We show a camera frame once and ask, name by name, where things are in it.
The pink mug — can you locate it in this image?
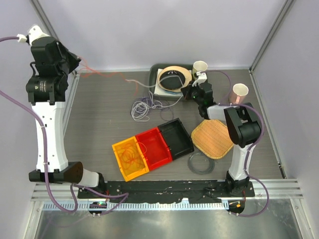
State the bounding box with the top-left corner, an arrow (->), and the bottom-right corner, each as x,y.
228,83 -> 249,104

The aluminium frame post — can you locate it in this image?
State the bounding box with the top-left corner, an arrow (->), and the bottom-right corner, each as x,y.
29,0 -> 80,80
249,0 -> 296,73

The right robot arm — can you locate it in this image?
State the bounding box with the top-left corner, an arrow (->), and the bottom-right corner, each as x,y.
181,82 -> 264,197

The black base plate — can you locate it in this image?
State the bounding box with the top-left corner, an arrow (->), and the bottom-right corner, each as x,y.
77,179 -> 255,204

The grey coiled cable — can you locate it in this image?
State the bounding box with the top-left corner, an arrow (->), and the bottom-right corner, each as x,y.
187,152 -> 216,175

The white cable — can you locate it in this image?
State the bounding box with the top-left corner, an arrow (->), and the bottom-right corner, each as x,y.
126,76 -> 185,122

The aluminium frame post right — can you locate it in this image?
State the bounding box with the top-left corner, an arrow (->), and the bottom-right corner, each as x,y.
249,0 -> 296,73

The orange cable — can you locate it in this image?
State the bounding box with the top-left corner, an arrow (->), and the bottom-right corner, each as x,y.
78,56 -> 148,172

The green mug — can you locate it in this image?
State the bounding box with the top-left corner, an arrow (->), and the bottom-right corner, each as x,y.
192,61 -> 208,75

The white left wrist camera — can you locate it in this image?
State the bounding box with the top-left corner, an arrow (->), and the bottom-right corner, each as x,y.
17,24 -> 49,46

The blue plate under plate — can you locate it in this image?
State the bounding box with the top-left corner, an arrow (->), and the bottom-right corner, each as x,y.
164,90 -> 181,94

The tan rimmed black plate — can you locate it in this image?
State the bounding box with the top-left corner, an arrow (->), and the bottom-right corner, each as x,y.
157,66 -> 192,91

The aluminium frame post left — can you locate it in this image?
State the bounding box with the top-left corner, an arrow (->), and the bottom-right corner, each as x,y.
29,0 -> 80,80

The dark green tray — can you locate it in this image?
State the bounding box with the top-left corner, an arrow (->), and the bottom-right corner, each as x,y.
149,63 -> 192,101

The black plastic bin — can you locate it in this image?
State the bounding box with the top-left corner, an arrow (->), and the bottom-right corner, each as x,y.
158,118 -> 194,160

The aluminium front rail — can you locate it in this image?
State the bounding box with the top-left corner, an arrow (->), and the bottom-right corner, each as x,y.
31,180 -> 305,212

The woven orange basket tray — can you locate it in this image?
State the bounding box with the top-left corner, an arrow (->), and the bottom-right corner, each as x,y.
191,119 -> 234,160

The red plastic bin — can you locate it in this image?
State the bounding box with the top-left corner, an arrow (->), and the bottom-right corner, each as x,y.
135,127 -> 172,171

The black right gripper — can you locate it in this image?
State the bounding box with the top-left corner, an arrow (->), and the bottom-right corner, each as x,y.
181,81 -> 203,106

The white paper sheet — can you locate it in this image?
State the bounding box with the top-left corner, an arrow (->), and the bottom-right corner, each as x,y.
154,66 -> 192,98

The yellow plastic bin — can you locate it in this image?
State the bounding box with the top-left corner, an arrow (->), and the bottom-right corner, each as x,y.
112,136 -> 149,182

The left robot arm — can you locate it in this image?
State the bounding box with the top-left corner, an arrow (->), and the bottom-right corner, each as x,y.
26,36 -> 106,199

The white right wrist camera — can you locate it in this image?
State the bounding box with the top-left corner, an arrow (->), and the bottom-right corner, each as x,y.
192,71 -> 207,87

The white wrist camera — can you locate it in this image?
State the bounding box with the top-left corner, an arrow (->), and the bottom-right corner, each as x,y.
192,71 -> 207,87
17,24 -> 49,46

